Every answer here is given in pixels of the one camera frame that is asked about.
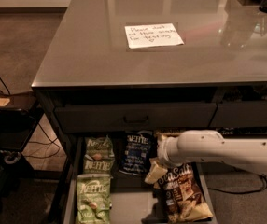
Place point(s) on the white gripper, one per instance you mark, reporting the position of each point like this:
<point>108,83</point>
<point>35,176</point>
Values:
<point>162,150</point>

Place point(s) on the blue Kettle chip bag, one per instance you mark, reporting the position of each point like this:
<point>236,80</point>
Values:
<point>135,160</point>

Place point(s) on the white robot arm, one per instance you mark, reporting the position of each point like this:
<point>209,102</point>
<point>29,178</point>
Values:
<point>249,154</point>

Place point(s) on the open middle drawer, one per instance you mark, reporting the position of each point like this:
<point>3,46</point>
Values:
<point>133,201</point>

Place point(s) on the brown Sea Salt bag front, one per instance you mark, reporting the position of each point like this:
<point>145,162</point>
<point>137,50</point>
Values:
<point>183,197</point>

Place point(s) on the brown sea salt bag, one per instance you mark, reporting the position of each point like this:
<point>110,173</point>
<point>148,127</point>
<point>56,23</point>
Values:
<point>168,132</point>
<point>183,197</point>

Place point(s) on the brown Sea Salt bag rear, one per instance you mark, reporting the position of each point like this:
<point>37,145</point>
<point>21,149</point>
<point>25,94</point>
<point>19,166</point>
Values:
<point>168,132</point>

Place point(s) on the right bottom drawer front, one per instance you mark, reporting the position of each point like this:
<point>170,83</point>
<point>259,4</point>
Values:
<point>218,168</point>

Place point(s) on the green Kettle bag rear lower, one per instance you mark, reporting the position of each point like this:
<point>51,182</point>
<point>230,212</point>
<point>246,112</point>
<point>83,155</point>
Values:
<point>98,167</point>

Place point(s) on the green kettle bag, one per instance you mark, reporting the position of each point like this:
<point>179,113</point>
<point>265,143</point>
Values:
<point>98,167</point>
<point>99,148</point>
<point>93,199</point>

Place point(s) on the green Kettle bag rear top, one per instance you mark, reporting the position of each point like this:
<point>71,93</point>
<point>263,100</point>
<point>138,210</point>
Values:
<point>99,148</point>

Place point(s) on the green Kettle bag front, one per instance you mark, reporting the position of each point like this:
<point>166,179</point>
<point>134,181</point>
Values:
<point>93,199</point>

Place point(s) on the top left drawer front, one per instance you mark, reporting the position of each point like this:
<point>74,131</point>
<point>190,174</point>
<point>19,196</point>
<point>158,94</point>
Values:
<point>126,117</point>

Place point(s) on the top right drawer front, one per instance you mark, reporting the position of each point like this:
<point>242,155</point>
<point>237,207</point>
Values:
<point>241,115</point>

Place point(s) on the white handwritten paper note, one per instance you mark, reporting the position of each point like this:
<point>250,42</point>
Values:
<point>153,35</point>

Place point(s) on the black side cart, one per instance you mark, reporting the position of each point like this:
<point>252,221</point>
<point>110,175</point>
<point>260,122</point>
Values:
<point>18,121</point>

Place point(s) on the tan sticky note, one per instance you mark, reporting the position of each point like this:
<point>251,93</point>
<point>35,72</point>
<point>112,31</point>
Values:
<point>4,101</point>

